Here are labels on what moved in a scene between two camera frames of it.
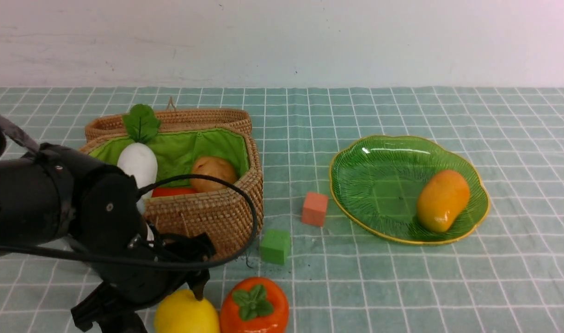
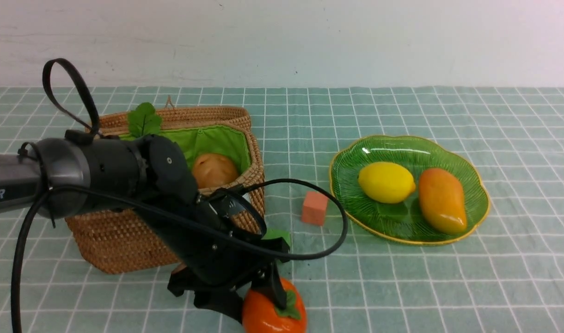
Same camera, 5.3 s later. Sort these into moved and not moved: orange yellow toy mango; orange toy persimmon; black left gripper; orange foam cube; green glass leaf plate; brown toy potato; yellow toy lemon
Moved: orange yellow toy mango; black left gripper; yellow toy lemon; orange toy persimmon
Not moved: green glass leaf plate; brown toy potato; orange foam cube
